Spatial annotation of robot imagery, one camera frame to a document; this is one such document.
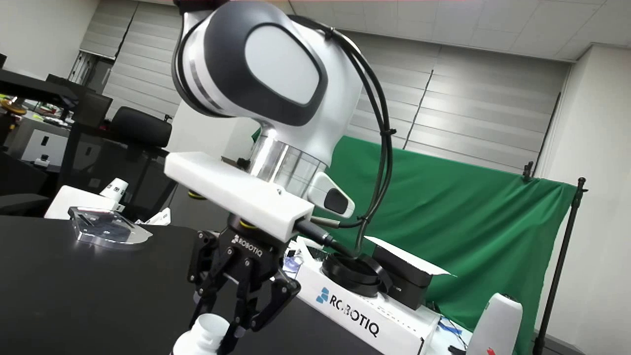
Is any white Robotiq cardboard box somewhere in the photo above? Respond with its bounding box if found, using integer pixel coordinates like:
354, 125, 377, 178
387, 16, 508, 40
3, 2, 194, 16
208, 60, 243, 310
285, 237, 472, 355

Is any green screen backdrop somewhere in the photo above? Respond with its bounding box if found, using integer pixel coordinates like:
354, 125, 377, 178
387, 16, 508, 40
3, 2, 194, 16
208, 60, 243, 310
314, 134, 580, 355

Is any black backdrop stand pole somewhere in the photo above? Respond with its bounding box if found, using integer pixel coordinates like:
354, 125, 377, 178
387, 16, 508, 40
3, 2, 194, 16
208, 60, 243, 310
533, 178, 588, 355

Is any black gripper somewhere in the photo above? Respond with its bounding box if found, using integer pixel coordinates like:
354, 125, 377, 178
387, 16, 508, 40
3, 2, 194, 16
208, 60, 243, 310
188, 219, 302, 349

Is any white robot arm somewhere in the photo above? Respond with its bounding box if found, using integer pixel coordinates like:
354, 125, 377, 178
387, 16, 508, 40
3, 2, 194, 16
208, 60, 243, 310
166, 0, 362, 355

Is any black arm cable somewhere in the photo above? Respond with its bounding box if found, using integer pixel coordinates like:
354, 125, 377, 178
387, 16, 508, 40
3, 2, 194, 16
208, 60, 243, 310
289, 14, 397, 265

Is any small white pill bottle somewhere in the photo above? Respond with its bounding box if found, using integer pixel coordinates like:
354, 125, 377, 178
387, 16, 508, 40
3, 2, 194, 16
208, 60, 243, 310
172, 314, 229, 355

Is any black office chair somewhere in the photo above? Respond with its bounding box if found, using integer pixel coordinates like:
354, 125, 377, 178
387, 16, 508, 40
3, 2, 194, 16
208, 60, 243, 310
62, 105, 174, 219

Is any clear plastic container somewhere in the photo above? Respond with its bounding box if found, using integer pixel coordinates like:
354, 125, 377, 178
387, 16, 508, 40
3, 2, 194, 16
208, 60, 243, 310
68, 207, 153, 253

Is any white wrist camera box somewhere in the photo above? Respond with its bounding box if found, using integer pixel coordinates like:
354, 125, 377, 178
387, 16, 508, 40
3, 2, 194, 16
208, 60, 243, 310
164, 152, 314, 243

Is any black coiled strap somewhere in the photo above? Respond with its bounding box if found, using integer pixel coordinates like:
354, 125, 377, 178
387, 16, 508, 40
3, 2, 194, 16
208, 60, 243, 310
322, 253, 393, 300

